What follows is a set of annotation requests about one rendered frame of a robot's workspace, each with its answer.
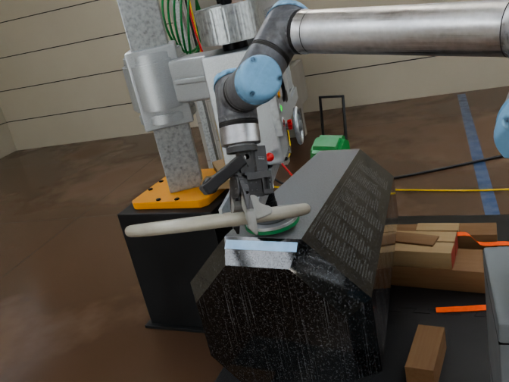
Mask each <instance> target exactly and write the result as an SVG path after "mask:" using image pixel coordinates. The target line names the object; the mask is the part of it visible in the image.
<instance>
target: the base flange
mask: <svg viewBox="0 0 509 382"><path fill-rule="evenodd" d="M201 172H202V176H203V179H204V178H205V177H206V176H211V175H214V174H215V173H216V171H215V170H214V169H213V168H209V169H201ZM224 190H225V189H218V190H217V191H216V192H215V193H213V194H210V195H204V194H203V193H202V191H201V190H200V189H199V186H198V187H195V188H191V189H185V190H182V191H179V192H175V193H170V190H169V186H168V184H167V178H166V177H164V178H163V179H161V180H159V181H158V182H157V183H156V184H155V185H153V186H152V187H150V188H148V189H147V190H146V191H145V192H144V193H142V194H141V195H140V196H138V197H136V198H135V199H134V200H133V201H132V203H133V207H134V209H163V208H202V207H205V206H207V205H210V204H211V203H212V202H213V201H214V200H215V199H216V198H217V197H218V196H219V195H220V194H221V193H222V192H223V191H224Z"/></svg>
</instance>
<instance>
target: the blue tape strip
mask: <svg viewBox="0 0 509 382"><path fill-rule="evenodd" d="M297 245H298V243H293V242H273V241H253V240H226V244H225V249H245V250H261V251H278V252H296V251H297Z"/></svg>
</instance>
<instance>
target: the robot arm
mask: <svg viewBox="0 0 509 382"><path fill-rule="evenodd" d="M309 53H312V54H350V55H425V56H461V57H498V58H509V0H485V1H471V2H442V3H427V4H412V5H383V6H369V7H354V8H325V9H311V10H310V9H308V8H307V7H305V6H304V5H303V4H302V3H300V2H297V1H295V0H294V1H293V0H279V1H278V2H276V3H275V4H274V5H273V7H272V8H271V9H270V10H269V11H268V13H267V16H266V18H265V20H264V22H263V23H262V25H261V28H260V29H259V31H258V33H257V34H256V36H255V38H254V39H253V41H252V43H251V45H250V46H249V47H248V50H247V52H246V53H245V55H244V57H243V58H242V60H241V62H240V63H239V66H238V67H235V68H230V69H226V70H223V71H221V72H220V73H218V74H217V75H216V76H215V77H214V92H215V97H216V103H217V115H218V121H219V128H220V140H221V146H222V147H223V148H226V154H227V155H236V157H235V158H234V159H233V160H231V161H230V162H229V163H227V164H226V165H225V166H224V167H222V168H221V169H220V170H219V171H218V172H217V173H215V174H214V175H213V176H212V177H208V178H206V179H205V180H204V181H203V183H202V185H201V186H200V187H199V189H200V190H201V191H202V193H203V194H204V195H210V194H213V193H215V192H216V191H217V190H218V188H219V187H220V186H221V185H222V184H223V183H225V182H226V181H227V180H228V179H230V210H231V213H235V212H241V211H243V212H245V218H246V220H247V222H248V229H249V230H250V231H251V232H252V233H253V234H255V235H258V226H257V220H259V219H261V218H264V217H266V216H268V215H270V214H271V213H272V211H273V210H272V208H271V207H270V206H269V205H263V204H261V203H260V202H259V199H258V197H259V196H266V195H270V194H271V193H273V182H272V176H271V171H269V170H268V166H267V154H266V148H265V146H257V144H259V143H260V142H261V136H260V130H259V124H258V113H257V107H258V106H260V105H262V104H264V103H267V102H269V101H270V100H271V99H272V98H273V97H274V96H275V95H276V94H277V93H278V92H279V89H280V87H281V85H282V81H283V74H284V72H285V70H286V68H287V67H288V66H289V63H290V61H291V60H292V57H293V56H294V55H306V54H309ZM494 141H495V145H496V148H497V149H498V151H499V152H500V153H501V154H502V156H503V157H504V158H509V93H508V95H507V98H506V100H505V102H504V104H503V105H502V106H501V108H500V110H499V113H498V115H497V118H496V122H495V129H494ZM244 156H245V157H246V159H245V157H244ZM270 185H271V188H270Z"/></svg>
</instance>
